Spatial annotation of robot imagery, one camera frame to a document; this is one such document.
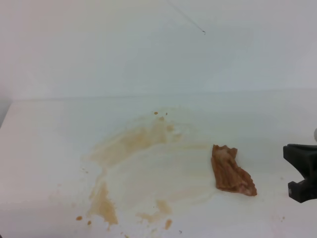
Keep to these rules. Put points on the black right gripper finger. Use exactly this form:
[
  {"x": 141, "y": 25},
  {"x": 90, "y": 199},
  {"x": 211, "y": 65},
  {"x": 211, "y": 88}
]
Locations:
[{"x": 303, "y": 191}]

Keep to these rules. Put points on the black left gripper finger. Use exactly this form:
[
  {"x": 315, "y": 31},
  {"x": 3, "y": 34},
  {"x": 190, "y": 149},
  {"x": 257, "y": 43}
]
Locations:
[{"x": 303, "y": 158}]

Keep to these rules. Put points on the brown stained wet rag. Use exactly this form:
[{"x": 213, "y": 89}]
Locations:
[{"x": 228, "y": 175}]

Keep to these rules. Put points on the brown coffee spill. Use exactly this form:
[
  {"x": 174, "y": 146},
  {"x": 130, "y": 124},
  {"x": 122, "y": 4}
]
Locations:
[{"x": 148, "y": 175}]

